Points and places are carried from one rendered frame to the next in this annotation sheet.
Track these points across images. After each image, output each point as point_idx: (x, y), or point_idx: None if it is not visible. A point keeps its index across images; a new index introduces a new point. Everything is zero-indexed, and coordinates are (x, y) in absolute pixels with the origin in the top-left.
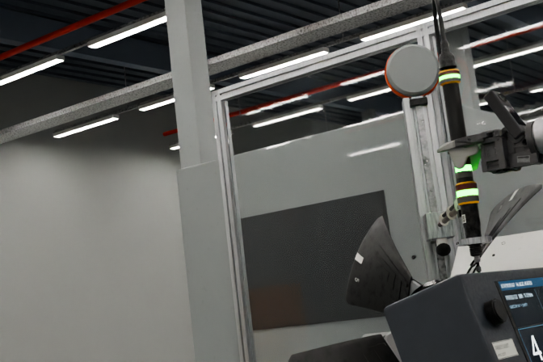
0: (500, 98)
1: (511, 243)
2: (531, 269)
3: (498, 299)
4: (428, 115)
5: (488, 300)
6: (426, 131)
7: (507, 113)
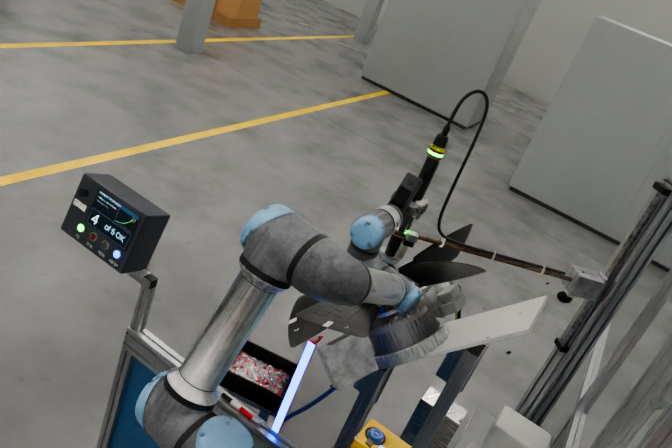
0: (406, 180)
1: (526, 316)
2: (128, 204)
3: (94, 193)
4: (663, 205)
5: (88, 189)
6: (652, 216)
7: (395, 191)
